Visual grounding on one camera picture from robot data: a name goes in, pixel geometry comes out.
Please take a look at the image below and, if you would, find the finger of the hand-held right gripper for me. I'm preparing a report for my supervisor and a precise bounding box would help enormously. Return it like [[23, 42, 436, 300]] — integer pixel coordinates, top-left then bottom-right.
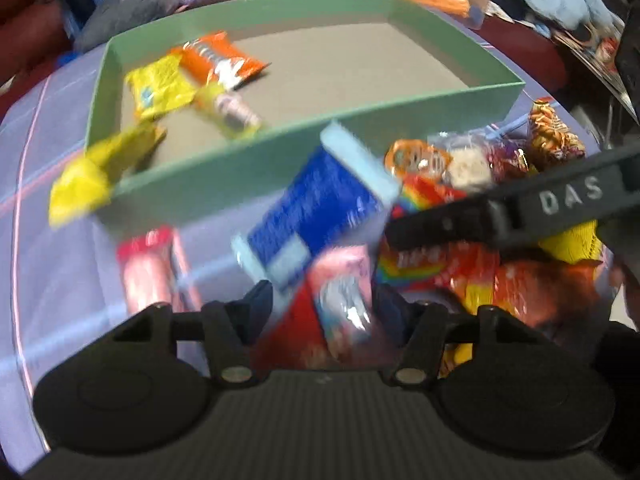
[[385, 194, 507, 254]]

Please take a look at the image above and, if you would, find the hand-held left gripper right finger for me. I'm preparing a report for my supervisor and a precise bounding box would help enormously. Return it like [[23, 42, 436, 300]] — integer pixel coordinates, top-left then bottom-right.
[[374, 287, 547, 387]]

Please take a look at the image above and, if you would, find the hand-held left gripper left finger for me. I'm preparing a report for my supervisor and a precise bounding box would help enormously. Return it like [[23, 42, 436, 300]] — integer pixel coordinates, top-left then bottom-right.
[[115, 280, 274, 386]]

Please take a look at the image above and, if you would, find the red rainbow candy packet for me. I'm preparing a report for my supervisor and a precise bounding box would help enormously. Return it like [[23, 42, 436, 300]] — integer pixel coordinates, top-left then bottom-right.
[[375, 175, 501, 307]]

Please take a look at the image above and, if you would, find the yellow crinkled snack packet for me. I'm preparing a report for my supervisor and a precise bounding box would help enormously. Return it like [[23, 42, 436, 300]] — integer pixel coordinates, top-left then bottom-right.
[[537, 220, 606, 267]]

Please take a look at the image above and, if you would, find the red foil snack packet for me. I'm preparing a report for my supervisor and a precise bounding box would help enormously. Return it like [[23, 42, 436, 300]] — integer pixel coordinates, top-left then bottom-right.
[[255, 285, 401, 372]]

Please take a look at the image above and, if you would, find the pink snack packet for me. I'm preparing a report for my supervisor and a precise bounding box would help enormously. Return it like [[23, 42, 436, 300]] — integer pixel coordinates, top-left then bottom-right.
[[307, 245, 375, 347]]

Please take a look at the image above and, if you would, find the clear nut mix packet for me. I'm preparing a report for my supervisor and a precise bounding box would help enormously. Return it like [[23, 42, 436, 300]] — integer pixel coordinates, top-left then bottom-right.
[[527, 101, 587, 173]]

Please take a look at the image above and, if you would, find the purple candy packet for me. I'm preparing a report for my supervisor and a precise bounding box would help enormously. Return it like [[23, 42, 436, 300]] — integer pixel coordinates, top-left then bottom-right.
[[487, 137, 538, 181]]

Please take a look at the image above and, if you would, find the orange-red snack packet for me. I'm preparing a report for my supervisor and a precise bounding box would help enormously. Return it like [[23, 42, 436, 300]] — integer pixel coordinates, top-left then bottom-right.
[[492, 260, 608, 333]]

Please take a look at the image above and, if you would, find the blue and white snack packet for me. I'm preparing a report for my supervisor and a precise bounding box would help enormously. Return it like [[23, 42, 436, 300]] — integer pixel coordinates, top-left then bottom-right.
[[232, 121, 403, 293]]

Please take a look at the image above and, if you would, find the green cardboard box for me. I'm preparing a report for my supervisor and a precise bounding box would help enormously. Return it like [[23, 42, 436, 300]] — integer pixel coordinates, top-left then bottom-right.
[[84, 0, 527, 226]]

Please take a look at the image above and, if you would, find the person's right hand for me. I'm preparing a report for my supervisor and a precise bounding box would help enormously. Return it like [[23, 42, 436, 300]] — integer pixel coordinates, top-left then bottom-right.
[[610, 261, 640, 333]]

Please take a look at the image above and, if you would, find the white popcorn packet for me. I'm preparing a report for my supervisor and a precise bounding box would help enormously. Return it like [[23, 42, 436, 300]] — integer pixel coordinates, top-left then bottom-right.
[[440, 132, 496, 196]]

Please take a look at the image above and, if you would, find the round pretzel packet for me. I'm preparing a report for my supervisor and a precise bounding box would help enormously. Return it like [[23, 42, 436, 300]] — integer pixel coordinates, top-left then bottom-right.
[[384, 139, 453, 186]]

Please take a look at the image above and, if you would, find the red and pink candy packet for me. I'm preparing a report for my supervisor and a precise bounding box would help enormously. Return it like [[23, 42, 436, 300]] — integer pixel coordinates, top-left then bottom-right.
[[116, 226, 192, 313]]

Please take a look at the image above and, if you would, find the glossy magazine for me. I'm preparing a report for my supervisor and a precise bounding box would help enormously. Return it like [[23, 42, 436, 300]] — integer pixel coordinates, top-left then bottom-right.
[[550, 25, 640, 111]]

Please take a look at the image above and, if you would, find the pale yellow candy packet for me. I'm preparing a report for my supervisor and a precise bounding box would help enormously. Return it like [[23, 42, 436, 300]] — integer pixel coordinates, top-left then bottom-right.
[[192, 84, 263, 141]]

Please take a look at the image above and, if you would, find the long yellow snack packet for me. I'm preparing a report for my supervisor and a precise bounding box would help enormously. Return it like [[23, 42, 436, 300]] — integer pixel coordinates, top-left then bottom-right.
[[48, 121, 167, 228]]

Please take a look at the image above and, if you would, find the blue plaid blanket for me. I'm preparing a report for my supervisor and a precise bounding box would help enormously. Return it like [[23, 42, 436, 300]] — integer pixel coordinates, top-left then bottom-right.
[[0, 20, 616, 476]]

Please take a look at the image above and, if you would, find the flat yellow snack packet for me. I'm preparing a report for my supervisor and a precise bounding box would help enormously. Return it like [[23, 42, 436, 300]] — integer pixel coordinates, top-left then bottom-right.
[[125, 55, 197, 121]]

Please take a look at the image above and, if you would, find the orange snack packet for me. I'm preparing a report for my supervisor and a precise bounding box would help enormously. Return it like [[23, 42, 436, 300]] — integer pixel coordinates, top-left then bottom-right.
[[170, 31, 271, 92]]

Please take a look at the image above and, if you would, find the grey cushion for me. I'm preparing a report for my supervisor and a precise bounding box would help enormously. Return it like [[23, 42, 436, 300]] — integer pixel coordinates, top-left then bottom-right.
[[75, 0, 201, 53]]

